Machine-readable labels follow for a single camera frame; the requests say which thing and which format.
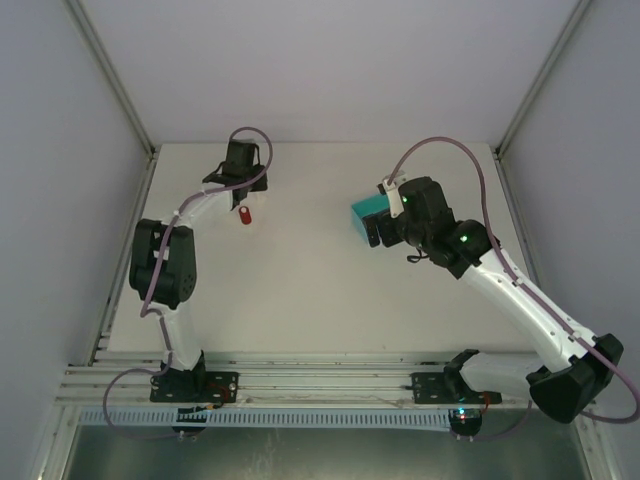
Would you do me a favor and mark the aluminium corner post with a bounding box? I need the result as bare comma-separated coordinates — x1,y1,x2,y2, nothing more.
494,0,596,154
64,0,157,156

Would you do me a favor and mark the right aluminium corner post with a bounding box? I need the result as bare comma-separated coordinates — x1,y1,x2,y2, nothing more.
494,0,596,154

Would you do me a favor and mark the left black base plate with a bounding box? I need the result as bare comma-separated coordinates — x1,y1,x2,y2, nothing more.
149,370,239,404

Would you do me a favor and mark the left aluminium corner post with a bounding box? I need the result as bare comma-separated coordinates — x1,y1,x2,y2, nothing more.
64,0,157,156

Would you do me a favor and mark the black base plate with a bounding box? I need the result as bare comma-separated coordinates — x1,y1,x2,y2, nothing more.
149,370,239,404
405,372,502,405

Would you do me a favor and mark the teal plastic bin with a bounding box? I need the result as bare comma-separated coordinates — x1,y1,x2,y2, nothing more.
351,194,389,247

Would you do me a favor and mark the grey slotted cable duct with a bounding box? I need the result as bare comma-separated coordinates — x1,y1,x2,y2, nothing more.
78,407,449,431

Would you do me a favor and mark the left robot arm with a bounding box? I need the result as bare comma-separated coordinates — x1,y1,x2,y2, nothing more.
129,139,270,402

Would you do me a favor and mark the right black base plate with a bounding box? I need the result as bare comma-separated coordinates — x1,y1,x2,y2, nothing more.
405,372,502,405

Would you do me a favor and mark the aluminium rail frame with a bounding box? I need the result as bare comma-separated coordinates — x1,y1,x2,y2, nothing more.
54,352,599,409

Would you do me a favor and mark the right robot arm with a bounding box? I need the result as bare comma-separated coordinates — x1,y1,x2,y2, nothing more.
377,177,624,424

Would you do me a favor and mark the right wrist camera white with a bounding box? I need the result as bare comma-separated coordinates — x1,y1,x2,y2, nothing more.
378,170,407,219

